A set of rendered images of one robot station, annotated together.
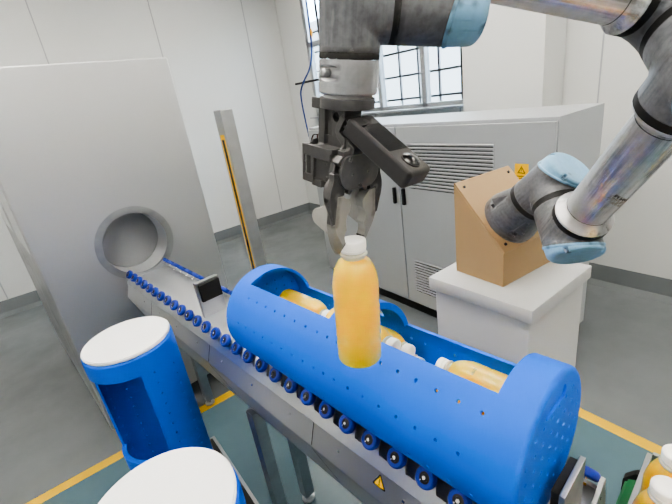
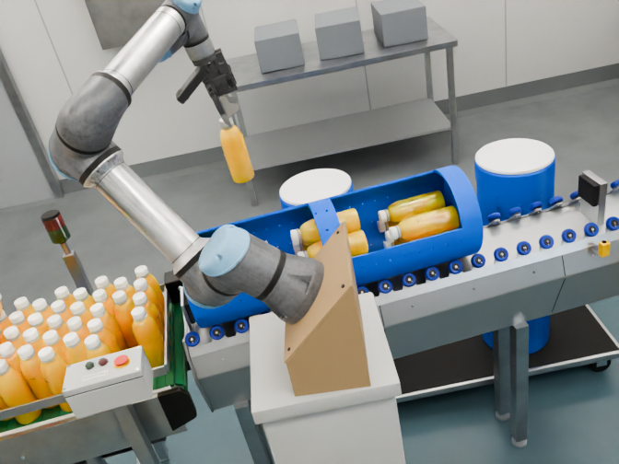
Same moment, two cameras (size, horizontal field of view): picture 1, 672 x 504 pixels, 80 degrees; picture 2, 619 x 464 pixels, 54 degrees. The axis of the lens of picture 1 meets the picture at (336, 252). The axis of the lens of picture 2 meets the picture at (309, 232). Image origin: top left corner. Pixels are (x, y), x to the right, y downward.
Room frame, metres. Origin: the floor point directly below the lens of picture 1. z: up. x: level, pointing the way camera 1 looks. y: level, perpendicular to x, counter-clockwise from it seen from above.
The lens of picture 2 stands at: (1.69, -1.34, 2.12)
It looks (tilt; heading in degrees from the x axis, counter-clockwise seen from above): 32 degrees down; 125
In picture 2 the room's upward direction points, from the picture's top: 12 degrees counter-clockwise
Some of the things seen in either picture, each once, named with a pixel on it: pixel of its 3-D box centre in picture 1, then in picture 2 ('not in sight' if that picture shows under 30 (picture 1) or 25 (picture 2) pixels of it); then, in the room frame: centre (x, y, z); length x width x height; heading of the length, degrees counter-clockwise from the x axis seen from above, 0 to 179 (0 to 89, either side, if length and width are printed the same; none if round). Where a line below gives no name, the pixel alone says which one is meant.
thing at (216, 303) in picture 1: (211, 296); (590, 198); (1.49, 0.53, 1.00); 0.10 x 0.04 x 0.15; 130
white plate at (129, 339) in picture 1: (126, 339); (514, 156); (1.20, 0.74, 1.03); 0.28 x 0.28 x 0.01
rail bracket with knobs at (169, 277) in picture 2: not in sight; (178, 287); (0.31, -0.21, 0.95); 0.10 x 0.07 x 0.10; 130
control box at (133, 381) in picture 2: not in sight; (109, 380); (0.50, -0.69, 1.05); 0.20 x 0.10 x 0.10; 40
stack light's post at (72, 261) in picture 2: not in sight; (122, 367); (-0.05, -0.31, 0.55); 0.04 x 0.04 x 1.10; 40
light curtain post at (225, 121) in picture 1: (263, 288); not in sight; (1.82, 0.38, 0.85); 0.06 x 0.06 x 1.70; 40
